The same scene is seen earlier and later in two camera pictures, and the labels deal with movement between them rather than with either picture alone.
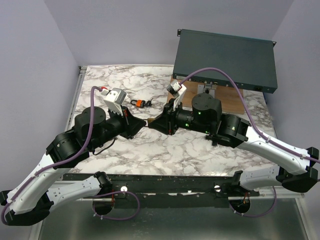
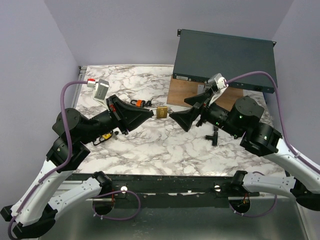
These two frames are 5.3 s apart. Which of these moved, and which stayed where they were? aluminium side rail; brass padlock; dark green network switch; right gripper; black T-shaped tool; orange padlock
Moved: right gripper; brass padlock
Stayed: orange padlock; aluminium side rail; dark green network switch; black T-shaped tool
